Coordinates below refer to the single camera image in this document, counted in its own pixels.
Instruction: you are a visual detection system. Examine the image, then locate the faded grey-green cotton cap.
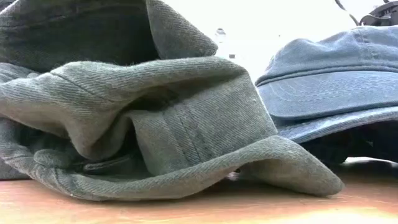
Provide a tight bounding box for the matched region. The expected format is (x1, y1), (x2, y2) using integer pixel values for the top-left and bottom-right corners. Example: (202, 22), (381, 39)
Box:
(0, 55), (345, 202)

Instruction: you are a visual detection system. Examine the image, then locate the ceiling cord reel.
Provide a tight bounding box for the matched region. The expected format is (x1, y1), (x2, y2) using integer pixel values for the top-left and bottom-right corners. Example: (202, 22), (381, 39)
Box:
(214, 27), (227, 44)

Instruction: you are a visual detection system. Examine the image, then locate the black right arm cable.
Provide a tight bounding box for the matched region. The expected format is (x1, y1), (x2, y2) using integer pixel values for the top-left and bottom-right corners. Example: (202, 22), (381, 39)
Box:
(334, 0), (361, 26)

